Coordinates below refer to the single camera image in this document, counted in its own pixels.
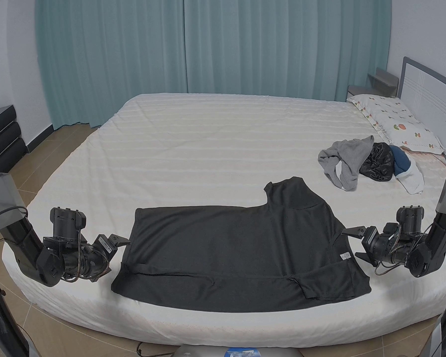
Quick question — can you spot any grey bedside table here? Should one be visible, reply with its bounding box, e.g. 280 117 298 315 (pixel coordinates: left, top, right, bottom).
347 68 399 98

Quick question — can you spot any white garment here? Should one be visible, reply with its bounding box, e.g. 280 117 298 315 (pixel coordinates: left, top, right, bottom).
396 160 425 195

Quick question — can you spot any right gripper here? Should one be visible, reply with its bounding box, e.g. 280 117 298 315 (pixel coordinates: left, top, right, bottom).
341 226 398 268

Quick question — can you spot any black T-shirt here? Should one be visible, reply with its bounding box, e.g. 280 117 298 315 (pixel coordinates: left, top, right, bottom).
111 176 372 314

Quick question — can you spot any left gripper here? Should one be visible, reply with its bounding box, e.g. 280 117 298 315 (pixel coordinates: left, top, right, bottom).
72 234 131 282

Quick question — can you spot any white printed pillow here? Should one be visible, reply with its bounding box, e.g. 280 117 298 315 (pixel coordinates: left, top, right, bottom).
347 94 446 154

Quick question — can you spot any black patterned garment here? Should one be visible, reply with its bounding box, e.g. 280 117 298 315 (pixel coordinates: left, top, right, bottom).
359 142 395 183

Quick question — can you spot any dark blue garment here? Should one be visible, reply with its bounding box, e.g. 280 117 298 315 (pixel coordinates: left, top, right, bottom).
390 145 412 178

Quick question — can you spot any black cable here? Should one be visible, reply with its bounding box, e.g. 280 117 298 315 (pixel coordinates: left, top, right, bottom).
135 342 179 357

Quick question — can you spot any blue-green curtain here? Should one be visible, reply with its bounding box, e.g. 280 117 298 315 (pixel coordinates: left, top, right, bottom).
182 0 392 102
35 0 189 130

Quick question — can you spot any bed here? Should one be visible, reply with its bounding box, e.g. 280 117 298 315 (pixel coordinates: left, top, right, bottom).
1 56 446 349

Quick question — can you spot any grey garment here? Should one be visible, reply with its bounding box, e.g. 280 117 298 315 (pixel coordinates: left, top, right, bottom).
318 135 375 192

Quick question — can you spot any black chest of drawers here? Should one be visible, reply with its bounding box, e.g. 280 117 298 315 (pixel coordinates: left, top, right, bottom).
0 105 27 173

